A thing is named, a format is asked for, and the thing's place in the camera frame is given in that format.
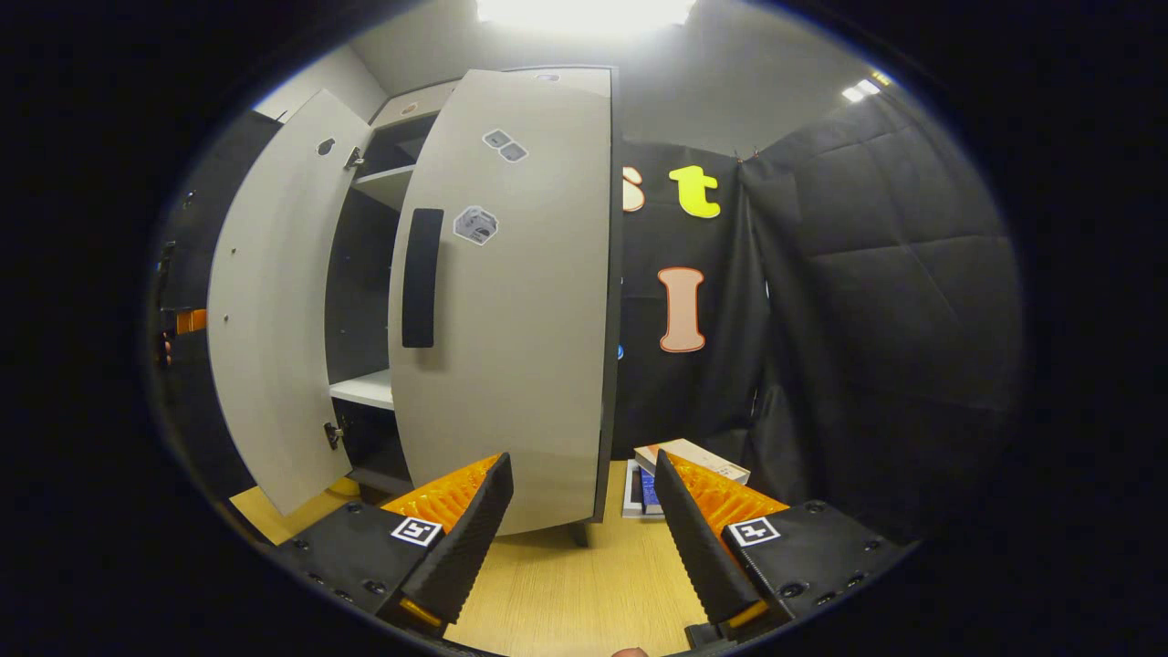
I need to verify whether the grey shoe cabinet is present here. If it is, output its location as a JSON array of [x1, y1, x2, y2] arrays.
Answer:
[[324, 64, 627, 548]]

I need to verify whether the small ceiling light panel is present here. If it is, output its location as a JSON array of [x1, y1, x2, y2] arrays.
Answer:
[[839, 71, 893, 104]]

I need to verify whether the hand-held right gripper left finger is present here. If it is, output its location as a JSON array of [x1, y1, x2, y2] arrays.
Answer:
[[274, 452, 515, 640]]

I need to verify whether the black backdrop cloth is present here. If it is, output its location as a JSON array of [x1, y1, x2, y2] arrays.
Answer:
[[146, 87, 1025, 548]]

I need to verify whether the black door handle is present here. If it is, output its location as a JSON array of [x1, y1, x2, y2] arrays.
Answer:
[[401, 208, 445, 349]]

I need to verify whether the grey cabinet door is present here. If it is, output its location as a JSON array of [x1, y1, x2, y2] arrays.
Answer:
[[388, 67, 614, 537], [207, 89, 375, 517]]

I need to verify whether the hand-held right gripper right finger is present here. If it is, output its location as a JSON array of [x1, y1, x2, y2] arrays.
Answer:
[[653, 449, 913, 640]]

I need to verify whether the large ceiling light panel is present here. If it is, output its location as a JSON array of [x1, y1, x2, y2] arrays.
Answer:
[[474, 0, 696, 37]]

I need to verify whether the white and blue booklet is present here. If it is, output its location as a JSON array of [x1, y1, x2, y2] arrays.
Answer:
[[622, 459, 667, 520]]

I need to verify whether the beige cardboard box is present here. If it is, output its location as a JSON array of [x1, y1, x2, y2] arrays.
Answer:
[[634, 438, 752, 486]]

